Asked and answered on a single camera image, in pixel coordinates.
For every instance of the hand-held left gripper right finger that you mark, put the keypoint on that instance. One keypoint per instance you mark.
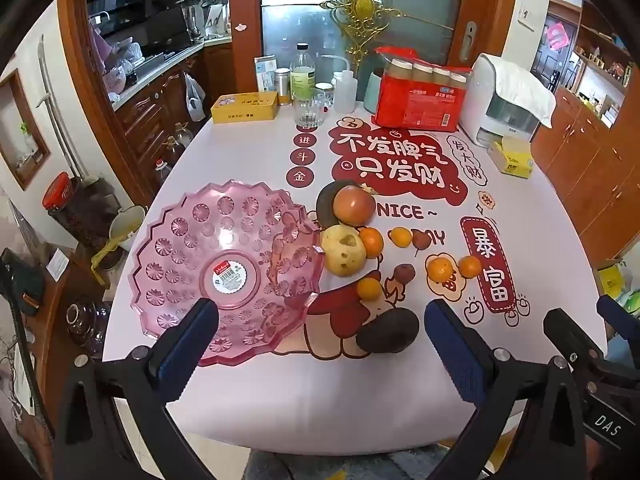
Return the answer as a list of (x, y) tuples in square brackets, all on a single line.
[(457, 347)]

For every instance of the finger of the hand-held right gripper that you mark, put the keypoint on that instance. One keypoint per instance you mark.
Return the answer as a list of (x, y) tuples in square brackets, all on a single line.
[(617, 310), (570, 332)]

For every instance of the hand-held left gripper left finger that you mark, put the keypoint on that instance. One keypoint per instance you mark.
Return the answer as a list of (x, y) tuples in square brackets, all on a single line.
[(192, 337)]

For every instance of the dark brown avocado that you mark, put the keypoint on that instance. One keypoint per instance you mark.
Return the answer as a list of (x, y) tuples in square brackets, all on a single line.
[(387, 332), (325, 205)]

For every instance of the small orange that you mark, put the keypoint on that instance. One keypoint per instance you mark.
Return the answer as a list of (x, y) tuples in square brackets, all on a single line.
[(400, 236), (470, 266), (370, 289), (441, 270), (373, 241)]

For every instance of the small brown fruit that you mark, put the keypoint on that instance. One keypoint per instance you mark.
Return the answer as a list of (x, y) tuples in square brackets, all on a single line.
[(403, 274)]

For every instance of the pink plastic fruit plate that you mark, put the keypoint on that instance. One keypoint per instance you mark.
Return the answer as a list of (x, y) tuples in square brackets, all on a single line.
[(200, 230)]

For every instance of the small red-yellow pear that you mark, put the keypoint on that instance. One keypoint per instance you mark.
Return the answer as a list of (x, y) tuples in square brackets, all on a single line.
[(420, 238)]

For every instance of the cardboard box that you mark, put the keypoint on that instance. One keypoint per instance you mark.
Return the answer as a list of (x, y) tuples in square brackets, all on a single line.
[(617, 277)]

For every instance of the white and yellow pot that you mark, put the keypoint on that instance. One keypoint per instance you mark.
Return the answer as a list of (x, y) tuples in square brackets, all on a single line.
[(125, 227)]

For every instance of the wooden sideboard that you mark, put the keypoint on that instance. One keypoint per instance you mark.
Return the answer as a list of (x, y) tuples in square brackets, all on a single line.
[(585, 170)]

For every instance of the yellow apple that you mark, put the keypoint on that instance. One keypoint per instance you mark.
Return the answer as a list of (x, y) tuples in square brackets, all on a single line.
[(342, 250)]

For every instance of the red cap oil bottle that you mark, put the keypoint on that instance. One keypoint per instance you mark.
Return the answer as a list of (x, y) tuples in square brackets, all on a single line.
[(160, 172)]

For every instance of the red apple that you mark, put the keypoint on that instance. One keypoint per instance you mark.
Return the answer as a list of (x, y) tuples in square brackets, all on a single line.
[(354, 205)]

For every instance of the red lid jar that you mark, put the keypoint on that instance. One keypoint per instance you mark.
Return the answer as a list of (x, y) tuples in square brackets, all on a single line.
[(67, 210)]

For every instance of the yellow tissue pack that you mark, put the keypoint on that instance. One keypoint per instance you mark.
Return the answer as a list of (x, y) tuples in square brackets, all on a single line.
[(510, 157)]

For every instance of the cooking oil bottle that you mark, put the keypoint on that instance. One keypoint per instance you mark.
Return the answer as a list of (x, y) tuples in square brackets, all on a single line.
[(181, 136)]

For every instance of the yellow tin box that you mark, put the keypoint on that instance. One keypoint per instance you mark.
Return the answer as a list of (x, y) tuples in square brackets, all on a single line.
[(243, 108)]

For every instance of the white countertop appliance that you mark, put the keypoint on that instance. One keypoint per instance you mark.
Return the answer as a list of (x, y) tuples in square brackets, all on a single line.
[(480, 110)]

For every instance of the white plastic bag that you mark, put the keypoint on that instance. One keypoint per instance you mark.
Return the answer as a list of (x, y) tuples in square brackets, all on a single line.
[(195, 97)]

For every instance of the white towel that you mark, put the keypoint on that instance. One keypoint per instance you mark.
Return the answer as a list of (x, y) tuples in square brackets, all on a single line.
[(522, 85)]

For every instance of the red pack of bottles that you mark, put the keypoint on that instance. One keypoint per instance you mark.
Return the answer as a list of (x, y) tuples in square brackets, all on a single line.
[(420, 102)]

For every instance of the clear drinking glass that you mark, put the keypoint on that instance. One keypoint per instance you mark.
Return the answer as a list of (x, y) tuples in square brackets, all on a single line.
[(310, 112)]

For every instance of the silver metal can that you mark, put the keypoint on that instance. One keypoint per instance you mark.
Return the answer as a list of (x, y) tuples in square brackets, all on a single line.
[(283, 86)]

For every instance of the teal cup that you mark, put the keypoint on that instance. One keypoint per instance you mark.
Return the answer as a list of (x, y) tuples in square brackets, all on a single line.
[(371, 92)]

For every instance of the kitchen counter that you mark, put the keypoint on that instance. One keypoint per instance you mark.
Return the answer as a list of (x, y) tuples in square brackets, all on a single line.
[(160, 67)]

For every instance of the white carton box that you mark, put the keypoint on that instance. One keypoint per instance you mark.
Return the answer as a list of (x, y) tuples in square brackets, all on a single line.
[(265, 72)]

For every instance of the small glass jar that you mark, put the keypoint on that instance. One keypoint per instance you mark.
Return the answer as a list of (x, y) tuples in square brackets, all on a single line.
[(324, 94)]

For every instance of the white squeeze bottle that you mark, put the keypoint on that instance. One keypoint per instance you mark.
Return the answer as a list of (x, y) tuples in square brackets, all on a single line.
[(345, 92)]

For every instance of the red paper decoration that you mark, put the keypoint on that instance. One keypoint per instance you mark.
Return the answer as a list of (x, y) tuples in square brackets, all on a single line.
[(556, 35)]

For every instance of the gold door ornament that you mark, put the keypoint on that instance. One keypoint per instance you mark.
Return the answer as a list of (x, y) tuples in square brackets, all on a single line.
[(361, 7)]

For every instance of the white wall switch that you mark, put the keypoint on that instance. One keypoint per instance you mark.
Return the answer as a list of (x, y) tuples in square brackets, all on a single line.
[(525, 15)]

